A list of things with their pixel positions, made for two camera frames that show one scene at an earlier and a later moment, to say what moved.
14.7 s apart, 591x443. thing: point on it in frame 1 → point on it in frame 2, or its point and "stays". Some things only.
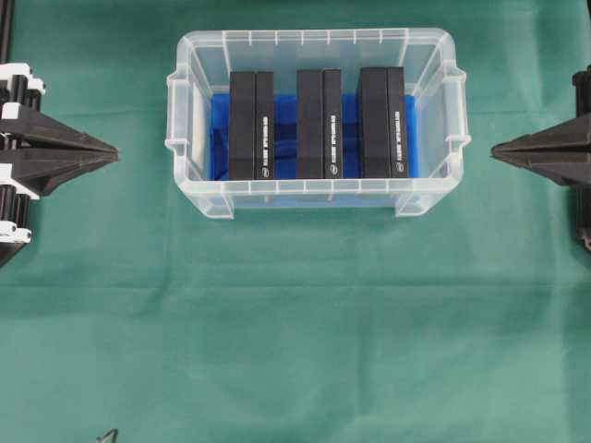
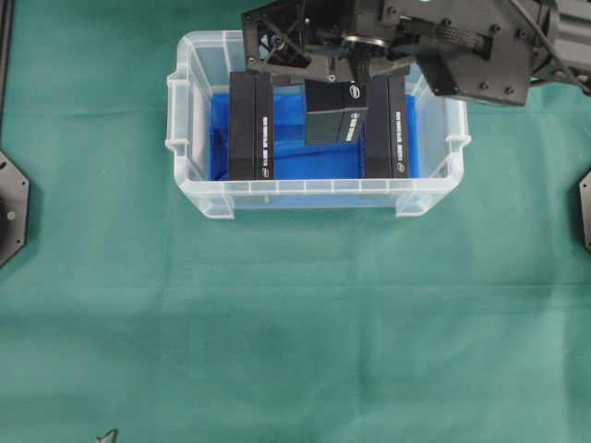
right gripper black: x=552 y=151 → x=474 y=48
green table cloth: x=131 y=309 stays
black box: x=251 y=125 stays
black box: x=381 y=123 stays
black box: x=319 y=124 → x=335 y=112
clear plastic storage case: x=317 y=117 stays
